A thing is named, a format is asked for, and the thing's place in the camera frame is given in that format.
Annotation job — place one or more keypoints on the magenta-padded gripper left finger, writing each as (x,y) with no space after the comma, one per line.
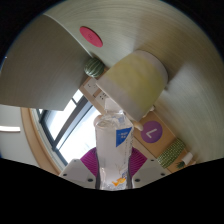
(77,171)

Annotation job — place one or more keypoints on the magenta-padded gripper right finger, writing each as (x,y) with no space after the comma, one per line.
(150,171)

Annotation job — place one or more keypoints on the clear plastic water bottle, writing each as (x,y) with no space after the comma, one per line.
(111,150)

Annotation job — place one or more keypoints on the tall green cactus figure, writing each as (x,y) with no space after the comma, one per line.
(170,153)

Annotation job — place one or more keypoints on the round purple number sign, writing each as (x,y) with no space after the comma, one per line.
(151,132)

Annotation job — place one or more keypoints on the tiny potted succulent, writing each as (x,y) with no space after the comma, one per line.
(187,158)

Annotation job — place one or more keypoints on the yellow and white mug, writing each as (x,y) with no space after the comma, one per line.
(136,83)

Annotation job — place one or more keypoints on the small round green cactus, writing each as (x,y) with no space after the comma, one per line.
(93,67)

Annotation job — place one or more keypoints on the green desk partition panel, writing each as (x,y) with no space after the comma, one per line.
(43,70)

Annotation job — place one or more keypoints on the flat round red coaster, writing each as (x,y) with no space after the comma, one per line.
(90,36)

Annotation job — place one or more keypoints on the white wall socket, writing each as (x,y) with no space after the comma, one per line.
(102,97)
(90,86)

